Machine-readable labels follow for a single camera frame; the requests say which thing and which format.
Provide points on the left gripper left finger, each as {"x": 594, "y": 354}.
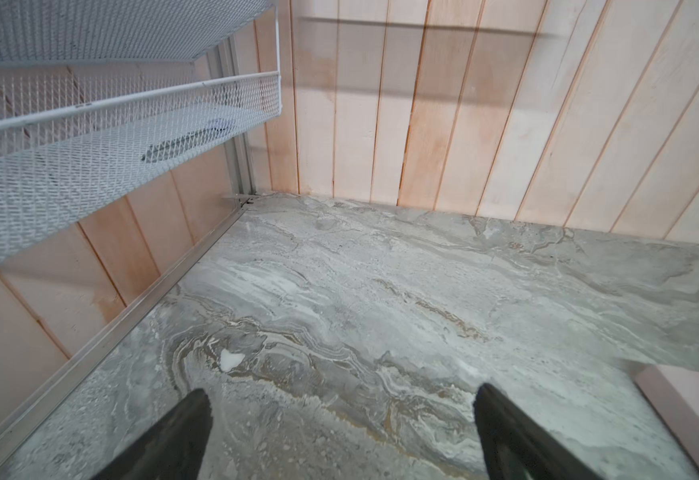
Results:
{"x": 173, "y": 448}

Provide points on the white wire mesh file rack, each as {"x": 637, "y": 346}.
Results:
{"x": 98, "y": 98}

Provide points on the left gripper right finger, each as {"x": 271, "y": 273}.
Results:
{"x": 516, "y": 447}

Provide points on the pink file folder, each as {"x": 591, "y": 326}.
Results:
{"x": 674, "y": 394}

